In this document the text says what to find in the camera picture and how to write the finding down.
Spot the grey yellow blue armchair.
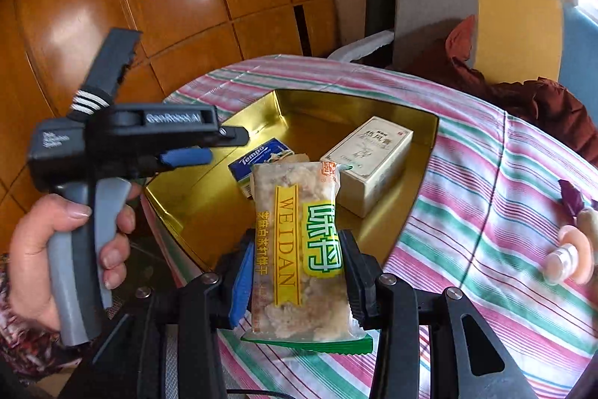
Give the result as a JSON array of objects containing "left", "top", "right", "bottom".
[{"left": 327, "top": 0, "right": 598, "bottom": 147}]

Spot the dark red jacket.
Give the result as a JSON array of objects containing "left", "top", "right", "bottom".
[{"left": 402, "top": 15, "right": 598, "bottom": 168}]

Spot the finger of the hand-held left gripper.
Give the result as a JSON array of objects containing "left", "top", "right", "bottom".
[
  {"left": 216, "top": 125, "right": 251, "bottom": 148},
  {"left": 140, "top": 148, "right": 214, "bottom": 176}
]

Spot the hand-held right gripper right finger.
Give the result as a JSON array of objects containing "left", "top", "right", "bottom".
[{"left": 337, "top": 230, "right": 539, "bottom": 399}]

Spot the person's left forearm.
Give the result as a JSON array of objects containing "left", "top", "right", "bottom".
[{"left": 0, "top": 252, "right": 94, "bottom": 387}]

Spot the person's left hand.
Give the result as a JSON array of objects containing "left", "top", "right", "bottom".
[{"left": 9, "top": 182, "right": 144, "bottom": 331}]

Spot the pink plastic toy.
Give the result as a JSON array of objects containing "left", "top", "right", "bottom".
[{"left": 544, "top": 209, "right": 598, "bottom": 288}]

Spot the blue tissue packet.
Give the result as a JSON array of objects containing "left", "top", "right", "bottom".
[{"left": 228, "top": 137, "right": 296, "bottom": 199}]

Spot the gold metal tin box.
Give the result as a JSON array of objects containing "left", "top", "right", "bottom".
[{"left": 142, "top": 88, "right": 441, "bottom": 284}]

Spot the striped tablecloth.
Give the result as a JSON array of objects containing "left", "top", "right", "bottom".
[{"left": 161, "top": 55, "right": 598, "bottom": 399}]

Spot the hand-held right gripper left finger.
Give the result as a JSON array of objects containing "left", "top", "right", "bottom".
[{"left": 65, "top": 234, "right": 257, "bottom": 399}]

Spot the beige cardboard box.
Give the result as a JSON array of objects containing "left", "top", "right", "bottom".
[{"left": 320, "top": 115, "right": 415, "bottom": 218}]

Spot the clear yellow-label cracker packet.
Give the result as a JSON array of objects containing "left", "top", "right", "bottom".
[{"left": 240, "top": 160, "right": 374, "bottom": 355}]

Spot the purple snack packet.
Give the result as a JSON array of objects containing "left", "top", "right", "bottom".
[{"left": 558, "top": 179, "right": 588, "bottom": 217}]

